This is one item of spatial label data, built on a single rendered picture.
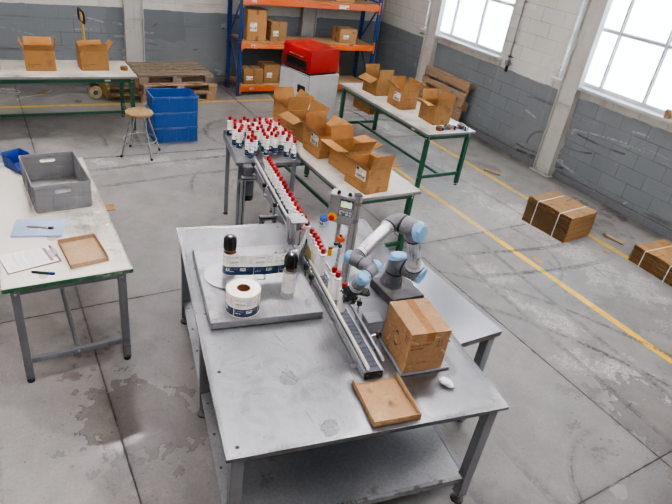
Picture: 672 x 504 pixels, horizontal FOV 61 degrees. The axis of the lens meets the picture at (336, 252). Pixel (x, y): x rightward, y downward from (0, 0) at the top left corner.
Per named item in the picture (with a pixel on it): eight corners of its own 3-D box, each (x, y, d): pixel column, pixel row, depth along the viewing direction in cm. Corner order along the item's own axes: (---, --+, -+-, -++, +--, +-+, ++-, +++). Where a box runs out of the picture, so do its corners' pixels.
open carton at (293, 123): (274, 132, 630) (277, 99, 611) (308, 129, 654) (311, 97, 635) (292, 145, 604) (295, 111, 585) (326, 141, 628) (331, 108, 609)
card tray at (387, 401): (351, 384, 300) (352, 378, 298) (395, 377, 309) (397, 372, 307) (373, 427, 276) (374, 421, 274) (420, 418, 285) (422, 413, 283)
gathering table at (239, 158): (220, 211, 620) (222, 129, 573) (275, 209, 642) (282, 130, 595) (232, 245, 563) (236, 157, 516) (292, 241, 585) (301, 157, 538)
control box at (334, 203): (330, 214, 365) (334, 187, 355) (355, 220, 362) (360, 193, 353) (326, 220, 356) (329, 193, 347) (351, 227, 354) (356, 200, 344)
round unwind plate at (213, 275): (200, 265, 368) (201, 263, 367) (247, 261, 379) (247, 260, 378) (208, 292, 344) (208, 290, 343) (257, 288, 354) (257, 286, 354)
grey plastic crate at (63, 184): (22, 181, 450) (17, 155, 439) (75, 175, 471) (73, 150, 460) (35, 214, 409) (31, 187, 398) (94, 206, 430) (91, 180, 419)
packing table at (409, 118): (332, 132, 892) (339, 83, 852) (374, 130, 931) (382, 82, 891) (415, 192, 735) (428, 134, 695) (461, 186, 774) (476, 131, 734)
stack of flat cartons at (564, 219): (520, 218, 708) (527, 195, 691) (546, 212, 737) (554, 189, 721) (563, 243, 664) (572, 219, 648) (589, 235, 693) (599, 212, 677)
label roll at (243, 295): (265, 304, 341) (267, 285, 333) (248, 322, 324) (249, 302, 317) (236, 294, 346) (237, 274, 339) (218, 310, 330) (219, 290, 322)
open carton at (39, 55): (22, 72, 692) (17, 41, 673) (20, 63, 723) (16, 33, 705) (61, 73, 712) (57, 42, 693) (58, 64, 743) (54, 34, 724)
